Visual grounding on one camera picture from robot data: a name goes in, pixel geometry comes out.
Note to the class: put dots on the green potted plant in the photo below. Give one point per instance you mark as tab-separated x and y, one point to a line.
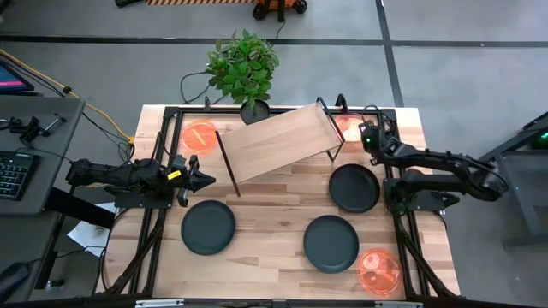
242	68

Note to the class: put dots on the black wheeled cart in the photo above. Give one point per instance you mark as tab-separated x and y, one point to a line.
278	6

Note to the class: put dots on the black clamp tool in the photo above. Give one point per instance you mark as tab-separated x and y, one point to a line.
30	128

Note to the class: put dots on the dark round plate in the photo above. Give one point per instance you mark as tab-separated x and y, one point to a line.
208	227
331	244
354	188

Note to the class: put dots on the wooden shelf with black legs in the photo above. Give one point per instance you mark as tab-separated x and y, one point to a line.
278	141

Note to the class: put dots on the grey desk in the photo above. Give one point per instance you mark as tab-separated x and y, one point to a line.
51	162

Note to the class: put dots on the black desk support beam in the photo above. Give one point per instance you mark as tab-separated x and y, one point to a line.
77	207

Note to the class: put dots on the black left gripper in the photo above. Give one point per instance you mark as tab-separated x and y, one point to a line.
186	177

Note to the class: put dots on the black rounded object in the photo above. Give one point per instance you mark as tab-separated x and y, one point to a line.
13	278

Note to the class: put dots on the black keyboard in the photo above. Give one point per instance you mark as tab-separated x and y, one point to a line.
15	175

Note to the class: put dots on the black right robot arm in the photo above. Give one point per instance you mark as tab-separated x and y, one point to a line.
436	161

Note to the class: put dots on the white paper sheet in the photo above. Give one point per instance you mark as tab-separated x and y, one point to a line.
90	237

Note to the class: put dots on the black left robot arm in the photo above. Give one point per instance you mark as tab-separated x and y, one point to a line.
128	173

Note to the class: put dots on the yellow black hazard strip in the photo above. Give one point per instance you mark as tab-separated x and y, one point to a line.
201	2

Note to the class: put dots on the silver metal bracket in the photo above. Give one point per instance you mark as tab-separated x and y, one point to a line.
398	305
160	303

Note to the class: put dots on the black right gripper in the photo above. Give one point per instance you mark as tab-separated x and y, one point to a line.
376	147

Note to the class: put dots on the black metal rig frame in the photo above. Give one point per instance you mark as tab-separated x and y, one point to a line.
171	113

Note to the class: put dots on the computer monitor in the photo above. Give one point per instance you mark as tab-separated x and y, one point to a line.
10	79

